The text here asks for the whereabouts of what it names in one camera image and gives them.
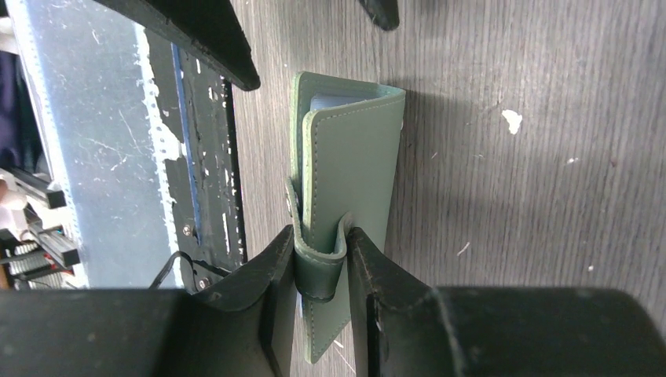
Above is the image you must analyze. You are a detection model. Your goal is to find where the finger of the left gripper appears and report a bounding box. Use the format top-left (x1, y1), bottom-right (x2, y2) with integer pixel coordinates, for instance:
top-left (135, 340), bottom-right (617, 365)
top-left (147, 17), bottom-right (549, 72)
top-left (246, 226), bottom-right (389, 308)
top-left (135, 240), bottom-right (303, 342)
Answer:
top-left (359, 0), bottom-right (400, 31)
top-left (97, 0), bottom-right (261, 91)

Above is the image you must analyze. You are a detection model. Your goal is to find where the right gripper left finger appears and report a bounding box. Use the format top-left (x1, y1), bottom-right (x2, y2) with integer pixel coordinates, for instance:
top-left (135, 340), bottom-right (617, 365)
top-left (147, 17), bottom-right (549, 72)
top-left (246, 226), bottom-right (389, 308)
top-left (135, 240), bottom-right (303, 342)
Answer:
top-left (1, 226), bottom-right (296, 376)

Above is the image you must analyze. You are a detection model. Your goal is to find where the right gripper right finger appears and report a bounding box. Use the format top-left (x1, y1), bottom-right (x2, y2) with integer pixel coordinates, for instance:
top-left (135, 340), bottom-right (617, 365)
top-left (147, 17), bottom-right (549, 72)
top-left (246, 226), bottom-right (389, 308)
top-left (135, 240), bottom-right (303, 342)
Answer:
top-left (347, 228), bottom-right (665, 376)

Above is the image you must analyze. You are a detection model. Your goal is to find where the green card holder wallet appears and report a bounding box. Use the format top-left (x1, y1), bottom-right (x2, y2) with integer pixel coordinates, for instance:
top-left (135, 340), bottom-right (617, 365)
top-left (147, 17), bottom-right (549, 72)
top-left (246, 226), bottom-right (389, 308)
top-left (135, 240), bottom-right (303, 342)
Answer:
top-left (286, 71), bottom-right (406, 364)

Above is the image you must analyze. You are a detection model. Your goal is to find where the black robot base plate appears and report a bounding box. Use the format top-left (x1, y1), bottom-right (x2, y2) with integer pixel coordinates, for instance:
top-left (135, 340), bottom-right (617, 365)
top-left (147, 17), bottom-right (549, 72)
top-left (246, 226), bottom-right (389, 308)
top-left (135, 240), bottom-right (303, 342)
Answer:
top-left (137, 30), bottom-right (247, 292)

